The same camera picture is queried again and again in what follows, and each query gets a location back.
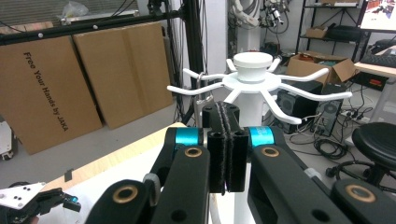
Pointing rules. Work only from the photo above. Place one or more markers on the black round stool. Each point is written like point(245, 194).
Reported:
point(376, 140)

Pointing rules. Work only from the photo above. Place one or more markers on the clear plastic bag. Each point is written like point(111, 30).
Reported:
point(74, 9)

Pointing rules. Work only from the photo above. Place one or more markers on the wooden desk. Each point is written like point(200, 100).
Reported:
point(376, 71)

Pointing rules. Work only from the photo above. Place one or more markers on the black shelf rack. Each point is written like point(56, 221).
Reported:
point(302, 25)

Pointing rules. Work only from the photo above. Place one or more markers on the white wheeled cabinet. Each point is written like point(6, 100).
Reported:
point(6, 137)

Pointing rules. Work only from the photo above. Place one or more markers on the monitor screen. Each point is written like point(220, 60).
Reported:
point(379, 14)

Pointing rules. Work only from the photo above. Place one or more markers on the small cardboard box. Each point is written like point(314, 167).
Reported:
point(316, 32)

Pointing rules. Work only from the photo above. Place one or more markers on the black tape strip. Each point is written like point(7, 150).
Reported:
point(68, 175)

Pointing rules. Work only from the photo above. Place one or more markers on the open cardboard box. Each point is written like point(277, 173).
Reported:
point(339, 70)

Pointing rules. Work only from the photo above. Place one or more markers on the large cardboard sheets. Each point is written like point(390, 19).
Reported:
point(194, 37)

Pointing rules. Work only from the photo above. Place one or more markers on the plain cardboard sheet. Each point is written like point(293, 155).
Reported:
point(124, 71)

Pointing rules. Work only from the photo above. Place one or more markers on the black keyboard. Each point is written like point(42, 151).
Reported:
point(379, 59)

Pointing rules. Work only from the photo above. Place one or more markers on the black computer tower green label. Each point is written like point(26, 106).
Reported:
point(295, 105)

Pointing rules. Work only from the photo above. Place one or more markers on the white utensil rack stand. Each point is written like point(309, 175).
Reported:
point(252, 62)

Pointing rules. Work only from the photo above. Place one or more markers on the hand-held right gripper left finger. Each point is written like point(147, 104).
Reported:
point(218, 161)

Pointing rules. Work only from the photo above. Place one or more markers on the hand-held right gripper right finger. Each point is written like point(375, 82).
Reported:
point(238, 161)

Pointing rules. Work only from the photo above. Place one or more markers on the white grid mat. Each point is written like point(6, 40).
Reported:
point(102, 193)

